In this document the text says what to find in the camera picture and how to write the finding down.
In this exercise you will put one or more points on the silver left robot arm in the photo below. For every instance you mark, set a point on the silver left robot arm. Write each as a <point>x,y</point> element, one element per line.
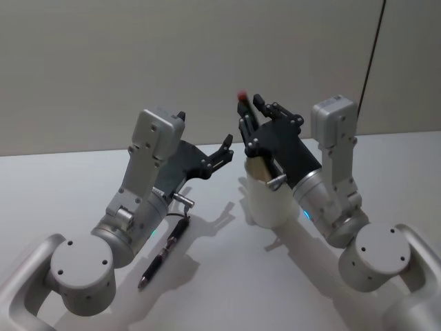
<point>79,262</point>

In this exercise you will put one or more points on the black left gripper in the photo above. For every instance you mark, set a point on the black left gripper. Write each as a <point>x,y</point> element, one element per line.
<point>187,158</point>

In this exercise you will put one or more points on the white cylindrical cup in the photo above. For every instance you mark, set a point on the white cylindrical cup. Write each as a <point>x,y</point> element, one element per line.
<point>272,207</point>

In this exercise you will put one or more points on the black pen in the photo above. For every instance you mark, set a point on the black pen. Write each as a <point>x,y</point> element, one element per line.
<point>163,255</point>

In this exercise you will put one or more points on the dark pen with red end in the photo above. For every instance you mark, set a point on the dark pen with red end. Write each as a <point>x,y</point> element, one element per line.
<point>248,109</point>

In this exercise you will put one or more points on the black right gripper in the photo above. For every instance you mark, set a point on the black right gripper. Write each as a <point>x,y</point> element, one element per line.
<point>286,148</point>

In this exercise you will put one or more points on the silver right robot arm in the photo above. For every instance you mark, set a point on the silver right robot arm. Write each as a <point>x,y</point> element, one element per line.
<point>375,262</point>

